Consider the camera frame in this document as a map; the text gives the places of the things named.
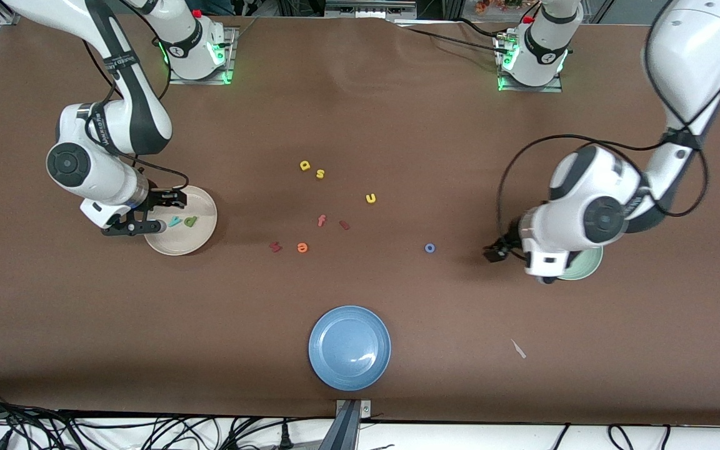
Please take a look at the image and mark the green plate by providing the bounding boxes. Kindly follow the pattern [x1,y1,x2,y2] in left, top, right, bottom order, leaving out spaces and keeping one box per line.
[554,245,604,281]

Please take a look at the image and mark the beige brown plate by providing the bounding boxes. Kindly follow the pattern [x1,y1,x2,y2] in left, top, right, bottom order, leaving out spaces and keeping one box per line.
[144,185,218,256]

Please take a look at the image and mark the brown table cover sheet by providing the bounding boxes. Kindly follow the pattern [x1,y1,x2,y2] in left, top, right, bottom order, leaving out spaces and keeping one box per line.
[0,11,720,427]

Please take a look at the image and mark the blue plate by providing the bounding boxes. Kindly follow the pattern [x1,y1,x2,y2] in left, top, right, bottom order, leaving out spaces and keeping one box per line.
[308,305,392,392]

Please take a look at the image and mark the orange flowers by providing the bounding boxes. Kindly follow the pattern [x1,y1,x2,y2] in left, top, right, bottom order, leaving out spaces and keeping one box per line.
[476,0,523,14]

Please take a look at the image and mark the white power strip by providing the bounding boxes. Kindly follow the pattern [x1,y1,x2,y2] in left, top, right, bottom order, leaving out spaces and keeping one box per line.
[326,0,418,19]

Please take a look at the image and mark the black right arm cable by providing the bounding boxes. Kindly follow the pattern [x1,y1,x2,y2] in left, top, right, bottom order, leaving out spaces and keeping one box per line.
[82,0,189,189]

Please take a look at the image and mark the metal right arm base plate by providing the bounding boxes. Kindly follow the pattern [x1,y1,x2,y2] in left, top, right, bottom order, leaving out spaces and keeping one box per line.
[167,25,240,85]

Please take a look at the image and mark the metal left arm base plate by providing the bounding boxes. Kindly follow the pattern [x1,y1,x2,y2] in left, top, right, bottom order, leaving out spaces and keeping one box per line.
[494,31,564,93]

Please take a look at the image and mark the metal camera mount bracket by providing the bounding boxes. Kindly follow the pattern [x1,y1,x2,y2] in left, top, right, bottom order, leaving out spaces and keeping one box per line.
[334,399,373,450]

